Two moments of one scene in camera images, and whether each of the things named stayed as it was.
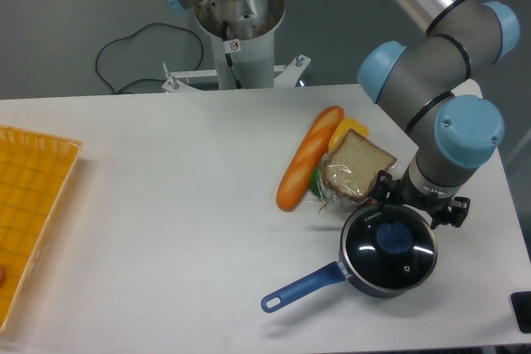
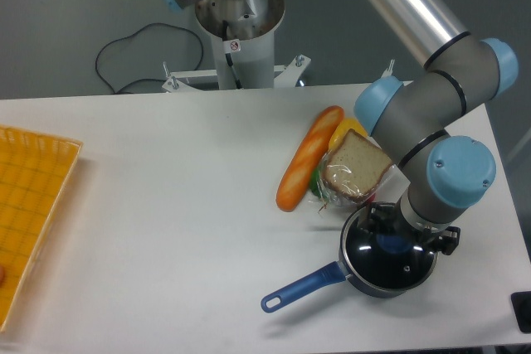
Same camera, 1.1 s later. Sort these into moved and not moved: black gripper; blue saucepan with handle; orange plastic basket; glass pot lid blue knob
Moved: black gripper
Not moved: blue saucepan with handle; orange plastic basket; glass pot lid blue knob
